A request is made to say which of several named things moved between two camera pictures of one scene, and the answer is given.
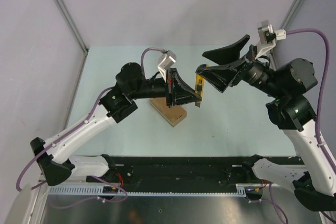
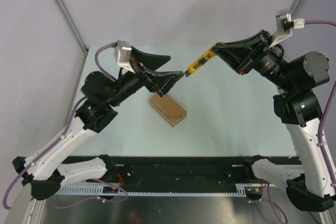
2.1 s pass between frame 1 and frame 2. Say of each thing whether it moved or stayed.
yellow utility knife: moved
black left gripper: moved
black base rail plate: stayed
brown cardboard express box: stayed
